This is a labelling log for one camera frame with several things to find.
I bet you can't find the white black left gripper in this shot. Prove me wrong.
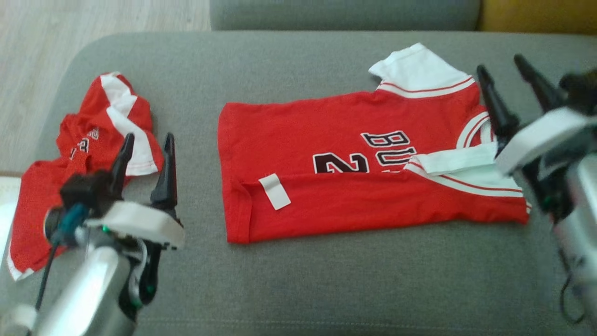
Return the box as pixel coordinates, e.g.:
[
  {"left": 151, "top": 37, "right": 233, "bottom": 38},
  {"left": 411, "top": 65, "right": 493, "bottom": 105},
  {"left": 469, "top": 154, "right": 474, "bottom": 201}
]
[{"left": 86, "top": 133, "right": 186, "bottom": 308}]

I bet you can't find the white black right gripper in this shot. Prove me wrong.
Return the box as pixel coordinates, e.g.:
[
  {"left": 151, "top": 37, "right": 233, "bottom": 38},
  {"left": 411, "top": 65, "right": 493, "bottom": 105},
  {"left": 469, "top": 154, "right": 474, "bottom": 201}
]
[{"left": 476, "top": 54, "right": 597, "bottom": 222}]

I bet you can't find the white cable strap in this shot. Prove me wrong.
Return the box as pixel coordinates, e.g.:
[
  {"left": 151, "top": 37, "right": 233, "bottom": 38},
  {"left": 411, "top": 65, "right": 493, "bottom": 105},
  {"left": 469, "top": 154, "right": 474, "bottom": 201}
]
[{"left": 0, "top": 303, "right": 38, "bottom": 334}]

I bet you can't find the red white jersey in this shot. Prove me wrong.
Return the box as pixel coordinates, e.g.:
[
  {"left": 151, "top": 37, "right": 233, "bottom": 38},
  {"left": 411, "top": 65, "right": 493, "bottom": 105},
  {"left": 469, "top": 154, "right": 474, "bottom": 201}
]
[
  {"left": 7, "top": 71, "right": 165, "bottom": 282},
  {"left": 217, "top": 43, "right": 532, "bottom": 245}
]

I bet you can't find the grey and yellow sofa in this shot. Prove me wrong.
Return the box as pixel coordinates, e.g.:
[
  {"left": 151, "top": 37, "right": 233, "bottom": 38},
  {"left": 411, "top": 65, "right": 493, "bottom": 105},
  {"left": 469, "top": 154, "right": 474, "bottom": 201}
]
[{"left": 0, "top": 0, "right": 597, "bottom": 336}]

